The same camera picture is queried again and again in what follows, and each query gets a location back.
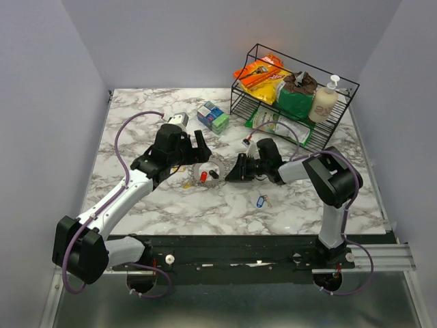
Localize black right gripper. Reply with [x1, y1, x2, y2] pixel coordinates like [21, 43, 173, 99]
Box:
[224, 153, 269, 182]

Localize metal disc with keyrings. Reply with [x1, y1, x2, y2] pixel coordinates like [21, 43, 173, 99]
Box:
[188, 156, 226, 189]

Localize blue tag key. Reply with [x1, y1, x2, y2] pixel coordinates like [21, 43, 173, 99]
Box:
[256, 195, 272, 208]

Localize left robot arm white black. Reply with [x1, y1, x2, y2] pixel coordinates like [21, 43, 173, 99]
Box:
[52, 123, 212, 284]

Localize black key tag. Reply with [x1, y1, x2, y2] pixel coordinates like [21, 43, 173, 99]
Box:
[209, 170, 219, 179]

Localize yellow key tag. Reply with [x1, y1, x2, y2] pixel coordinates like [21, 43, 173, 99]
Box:
[173, 165, 186, 172]

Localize red key tag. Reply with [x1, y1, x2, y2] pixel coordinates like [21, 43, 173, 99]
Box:
[200, 172, 208, 182]

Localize blue green box stack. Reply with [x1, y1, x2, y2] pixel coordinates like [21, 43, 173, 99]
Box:
[197, 101, 229, 135]

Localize green white snack pouch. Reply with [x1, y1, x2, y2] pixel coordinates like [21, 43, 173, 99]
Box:
[244, 106, 312, 147]

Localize yellow snack bag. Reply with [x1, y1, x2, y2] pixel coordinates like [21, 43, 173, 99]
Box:
[239, 70, 291, 105]

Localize orange razor package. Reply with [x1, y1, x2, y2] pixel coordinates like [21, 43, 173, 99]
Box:
[233, 53, 283, 90]

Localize green brown paper bag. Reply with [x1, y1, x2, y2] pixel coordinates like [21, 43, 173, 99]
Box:
[276, 71, 318, 119]

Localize cream pump soap bottle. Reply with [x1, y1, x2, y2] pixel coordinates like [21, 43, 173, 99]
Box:
[308, 74, 341, 123]

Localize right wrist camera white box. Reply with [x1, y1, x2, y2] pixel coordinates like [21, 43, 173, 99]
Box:
[242, 139, 259, 159]

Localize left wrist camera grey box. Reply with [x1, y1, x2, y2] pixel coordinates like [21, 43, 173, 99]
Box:
[167, 112, 189, 129]

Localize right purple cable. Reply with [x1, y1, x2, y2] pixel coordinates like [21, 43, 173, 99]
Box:
[247, 121, 375, 297]

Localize purple cable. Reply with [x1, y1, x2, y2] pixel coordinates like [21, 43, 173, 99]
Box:
[61, 111, 167, 295]
[247, 121, 375, 297]

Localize black wire rack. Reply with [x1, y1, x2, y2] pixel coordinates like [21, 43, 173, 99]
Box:
[229, 43, 360, 152]

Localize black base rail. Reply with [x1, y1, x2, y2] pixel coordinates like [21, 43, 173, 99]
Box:
[109, 233, 356, 286]

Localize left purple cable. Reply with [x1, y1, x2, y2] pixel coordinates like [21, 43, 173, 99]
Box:
[61, 111, 167, 295]

